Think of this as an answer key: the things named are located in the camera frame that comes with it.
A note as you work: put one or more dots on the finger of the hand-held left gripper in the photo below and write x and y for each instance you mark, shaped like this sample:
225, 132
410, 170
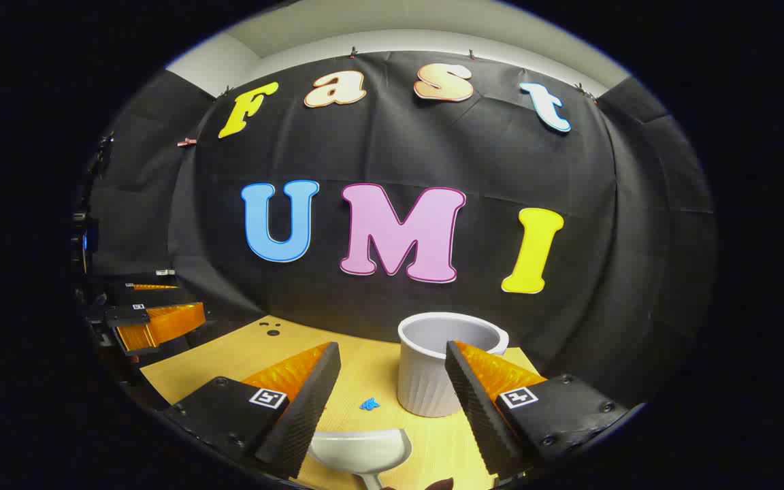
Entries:
160, 325
150, 280

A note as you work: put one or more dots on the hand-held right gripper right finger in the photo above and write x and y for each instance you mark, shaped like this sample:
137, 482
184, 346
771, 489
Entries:
477, 408

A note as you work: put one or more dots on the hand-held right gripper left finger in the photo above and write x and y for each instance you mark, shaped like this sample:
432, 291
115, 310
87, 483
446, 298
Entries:
300, 408

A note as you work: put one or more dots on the white ribbed garbage bin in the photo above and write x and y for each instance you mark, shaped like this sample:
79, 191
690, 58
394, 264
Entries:
422, 381

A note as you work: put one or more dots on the blue paper trash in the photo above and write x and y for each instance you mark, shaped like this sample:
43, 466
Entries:
369, 404

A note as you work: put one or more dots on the grey plastic dustpan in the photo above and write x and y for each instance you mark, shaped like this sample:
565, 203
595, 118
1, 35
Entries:
361, 449

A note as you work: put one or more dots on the small backdrop clip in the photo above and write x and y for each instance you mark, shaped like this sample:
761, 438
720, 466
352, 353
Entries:
186, 142

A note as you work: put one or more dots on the black backdrop cloth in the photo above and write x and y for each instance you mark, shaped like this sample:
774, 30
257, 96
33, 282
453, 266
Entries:
392, 150

